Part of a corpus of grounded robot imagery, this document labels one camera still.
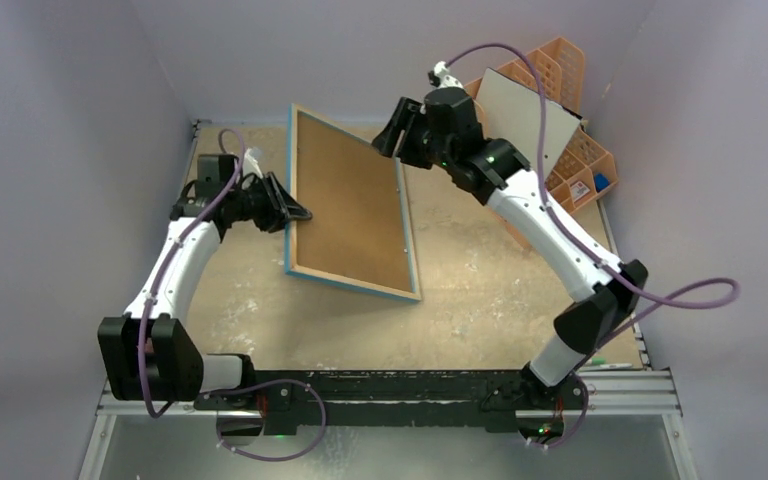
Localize red white card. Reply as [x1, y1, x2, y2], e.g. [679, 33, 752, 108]
[569, 180, 592, 205]

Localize blue wooden picture frame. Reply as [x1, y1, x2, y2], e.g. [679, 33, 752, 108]
[283, 103, 423, 305]

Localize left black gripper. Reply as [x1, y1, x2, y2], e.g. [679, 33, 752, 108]
[226, 172, 310, 232]

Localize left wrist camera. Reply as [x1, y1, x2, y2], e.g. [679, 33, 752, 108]
[241, 147, 264, 178]

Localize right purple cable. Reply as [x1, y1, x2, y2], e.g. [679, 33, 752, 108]
[433, 42, 742, 452]

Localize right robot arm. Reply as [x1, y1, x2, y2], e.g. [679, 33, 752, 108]
[372, 87, 648, 407]

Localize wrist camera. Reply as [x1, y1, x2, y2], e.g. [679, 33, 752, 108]
[427, 61, 464, 89]
[241, 147, 264, 178]

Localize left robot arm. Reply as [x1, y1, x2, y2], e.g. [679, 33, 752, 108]
[97, 148, 312, 409]

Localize orange plastic desk organizer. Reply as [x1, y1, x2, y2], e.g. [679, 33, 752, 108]
[463, 37, 618, 247]

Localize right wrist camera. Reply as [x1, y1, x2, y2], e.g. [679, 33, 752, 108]
[427, 61, 464, 89]

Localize brown cardboard backing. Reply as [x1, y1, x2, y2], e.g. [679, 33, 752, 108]
[293, 111, 415, 293]

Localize grey board in organizer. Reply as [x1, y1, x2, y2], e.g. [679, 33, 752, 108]
[476, 68, 581, 179]

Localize blue item in organizer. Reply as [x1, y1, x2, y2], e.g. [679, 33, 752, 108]
[593, 173, 612, 193]

